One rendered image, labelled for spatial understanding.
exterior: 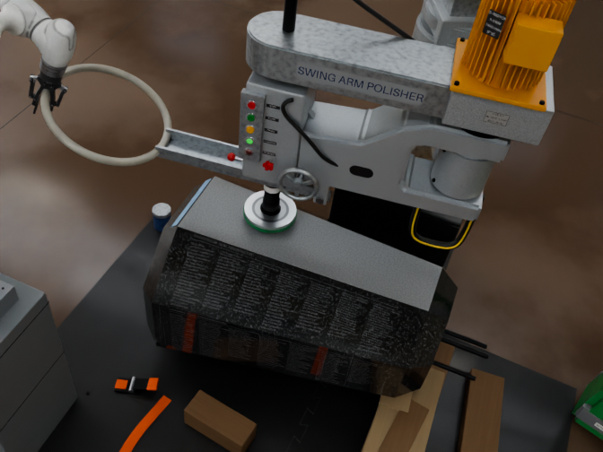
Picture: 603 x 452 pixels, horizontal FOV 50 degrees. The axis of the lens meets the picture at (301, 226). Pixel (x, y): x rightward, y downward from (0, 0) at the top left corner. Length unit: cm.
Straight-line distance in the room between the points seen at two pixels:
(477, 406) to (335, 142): 154
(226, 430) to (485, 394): 121
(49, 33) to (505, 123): 149
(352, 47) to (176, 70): 289
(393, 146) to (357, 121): 18
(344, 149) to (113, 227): 186
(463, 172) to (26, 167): 275
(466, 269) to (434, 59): 189
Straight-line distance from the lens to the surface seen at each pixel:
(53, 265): 362
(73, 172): 409
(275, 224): 257
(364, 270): 255
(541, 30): 184
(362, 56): 205
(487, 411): 320
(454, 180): 225
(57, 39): 236
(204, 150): 257
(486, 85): 201
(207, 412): 292
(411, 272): 260
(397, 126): 214
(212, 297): 260
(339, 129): 223
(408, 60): 207
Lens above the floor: 276
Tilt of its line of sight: 47 degrees down
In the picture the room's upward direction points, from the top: 9 degrees clockwise
